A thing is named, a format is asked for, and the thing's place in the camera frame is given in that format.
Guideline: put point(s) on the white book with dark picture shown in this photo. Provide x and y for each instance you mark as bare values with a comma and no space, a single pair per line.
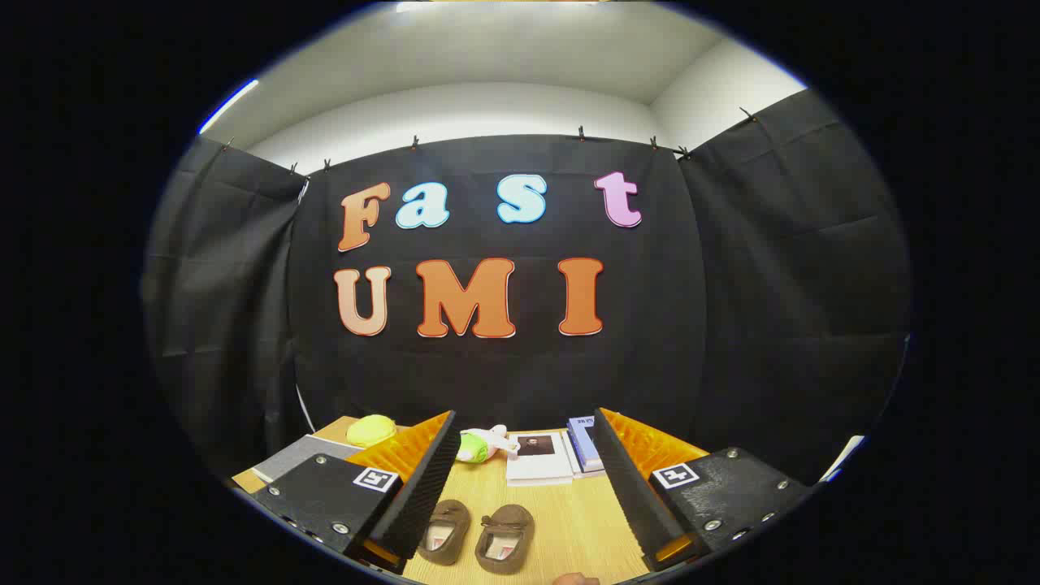
538,467

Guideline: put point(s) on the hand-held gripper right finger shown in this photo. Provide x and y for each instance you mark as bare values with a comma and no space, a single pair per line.
630,496

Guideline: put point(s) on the black backdrop cloth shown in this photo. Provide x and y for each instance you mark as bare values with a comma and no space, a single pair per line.
487,374

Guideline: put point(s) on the yellow plush toy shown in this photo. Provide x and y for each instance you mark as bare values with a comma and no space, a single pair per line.
371,431

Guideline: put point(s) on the grey fabric storage box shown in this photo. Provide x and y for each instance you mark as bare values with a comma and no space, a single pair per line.
305,457

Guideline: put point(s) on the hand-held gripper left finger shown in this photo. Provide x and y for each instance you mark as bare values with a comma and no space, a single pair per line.
422,496

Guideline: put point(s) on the green and pink plush toy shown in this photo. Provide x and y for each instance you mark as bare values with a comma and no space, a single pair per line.
471,447

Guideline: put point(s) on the brown fuzzy shoe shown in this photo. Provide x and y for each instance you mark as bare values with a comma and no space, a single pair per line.
508,524
452,520

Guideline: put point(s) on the blue book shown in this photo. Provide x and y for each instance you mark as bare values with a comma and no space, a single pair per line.
583,443

